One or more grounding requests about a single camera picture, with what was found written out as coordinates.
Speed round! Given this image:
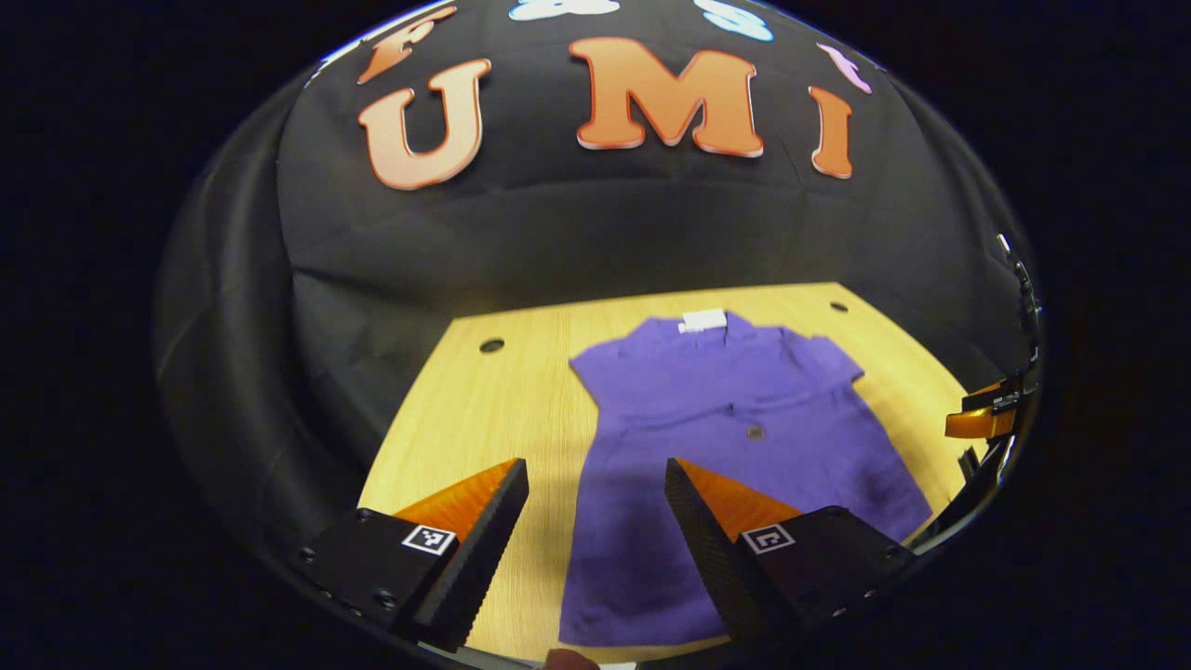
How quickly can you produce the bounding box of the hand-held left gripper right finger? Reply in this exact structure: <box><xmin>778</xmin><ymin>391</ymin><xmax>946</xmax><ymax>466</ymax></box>
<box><xmin>663</xmin><ymin>458</ymin><xmax>917</xmax><ymax>643</ymax></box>

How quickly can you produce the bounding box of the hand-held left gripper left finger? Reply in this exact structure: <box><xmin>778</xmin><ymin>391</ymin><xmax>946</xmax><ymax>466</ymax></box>
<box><xmin>298</xmin><ymin>458</ymin><xmax>529</xmax><ymax>652</ymax></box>

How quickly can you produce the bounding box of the purple short-sleeved shirt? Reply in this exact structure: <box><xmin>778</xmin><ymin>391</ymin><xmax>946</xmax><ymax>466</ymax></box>
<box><xmin>558</xmin><ymin>309</ymin><xmax>933</xmax><ymax>650</ymax></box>

